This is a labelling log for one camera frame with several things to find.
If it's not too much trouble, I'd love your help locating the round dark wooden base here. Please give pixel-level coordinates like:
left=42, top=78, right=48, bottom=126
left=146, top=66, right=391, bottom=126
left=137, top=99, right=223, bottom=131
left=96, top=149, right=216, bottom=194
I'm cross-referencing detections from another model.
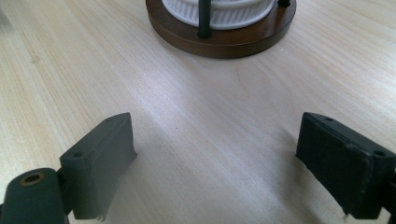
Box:
left=145, top=0, right=297, bottom=60

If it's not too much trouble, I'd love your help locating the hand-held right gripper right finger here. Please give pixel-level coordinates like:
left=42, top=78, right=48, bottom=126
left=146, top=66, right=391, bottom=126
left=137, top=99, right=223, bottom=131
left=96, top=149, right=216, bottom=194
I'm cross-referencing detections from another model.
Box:
left=295, top=111, right=396, bottom=220

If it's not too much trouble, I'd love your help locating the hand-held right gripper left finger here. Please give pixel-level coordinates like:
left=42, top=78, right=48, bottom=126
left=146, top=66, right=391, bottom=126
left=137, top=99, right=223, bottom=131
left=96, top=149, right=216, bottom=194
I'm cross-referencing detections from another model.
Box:
left=59, top=112, right=138, bottom=222

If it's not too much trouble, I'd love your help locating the stack of paper cups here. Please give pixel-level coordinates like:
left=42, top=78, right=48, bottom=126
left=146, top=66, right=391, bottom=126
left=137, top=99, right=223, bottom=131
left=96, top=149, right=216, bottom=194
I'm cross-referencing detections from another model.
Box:
left=162, top=0, right=276, bottom=31

